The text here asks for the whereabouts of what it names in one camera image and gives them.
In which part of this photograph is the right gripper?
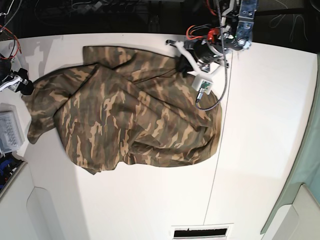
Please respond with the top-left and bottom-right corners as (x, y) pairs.
(0, 68), (34, 96)

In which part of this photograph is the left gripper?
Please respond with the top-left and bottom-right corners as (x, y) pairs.
(165, 39), (229, 78)

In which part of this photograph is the camouflage t-shirt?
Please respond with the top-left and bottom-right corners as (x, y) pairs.
(23, 45), (222, 174)

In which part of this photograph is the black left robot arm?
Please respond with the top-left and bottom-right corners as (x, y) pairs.
(182, 0), (259, 73)

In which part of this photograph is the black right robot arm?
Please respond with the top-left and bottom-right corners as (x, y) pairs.
(0, 0), (34, 96)

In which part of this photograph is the clear plastic screw box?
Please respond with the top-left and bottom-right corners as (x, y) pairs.
(0, 103), (25, 155)

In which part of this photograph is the grey tray with blue items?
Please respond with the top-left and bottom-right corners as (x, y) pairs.
(0, 152), (27, 198)

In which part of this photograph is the white slotted table vent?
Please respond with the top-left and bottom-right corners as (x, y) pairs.
(170, 223), (234, 240)

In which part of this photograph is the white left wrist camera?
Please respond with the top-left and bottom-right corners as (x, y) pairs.
(191, 74), (214, 95)

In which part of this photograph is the braided camera cable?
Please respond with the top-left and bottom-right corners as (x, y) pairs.
(194, 0), (231, 111)

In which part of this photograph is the grey floor cable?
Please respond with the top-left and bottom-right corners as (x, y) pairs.
(268, 0), (311, 42)

